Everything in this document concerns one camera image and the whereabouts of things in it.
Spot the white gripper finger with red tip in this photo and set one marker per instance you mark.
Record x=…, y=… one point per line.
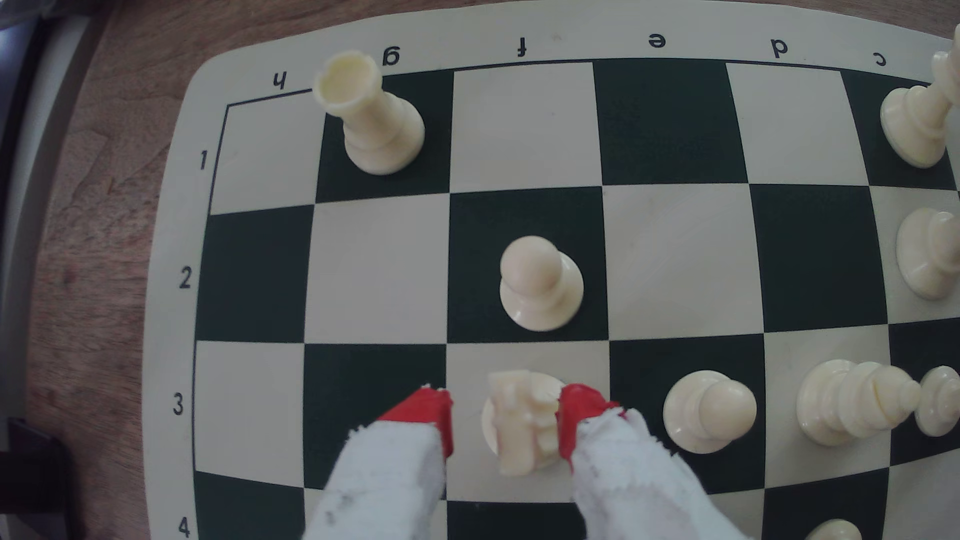
x=390, y=480
x=637, y=487

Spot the white pawn chess piece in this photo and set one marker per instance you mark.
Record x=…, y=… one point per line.
x=941, y=401
x=705, y=412
x=834, y=532
x=540, y=289

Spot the white bishop chess piece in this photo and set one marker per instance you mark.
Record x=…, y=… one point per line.
x=847, y=401

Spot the green and cream chess mat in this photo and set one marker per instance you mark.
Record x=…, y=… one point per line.
x=675, y=247

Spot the white rook chess piece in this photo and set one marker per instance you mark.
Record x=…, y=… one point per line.
x=379, y=127

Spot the white queen chess piece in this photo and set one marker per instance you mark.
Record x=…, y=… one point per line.
x=934, y=255

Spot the white king chess piece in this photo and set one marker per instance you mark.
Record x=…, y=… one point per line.
x=915, y=120

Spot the black block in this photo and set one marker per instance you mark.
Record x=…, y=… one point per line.
x=34, y=472

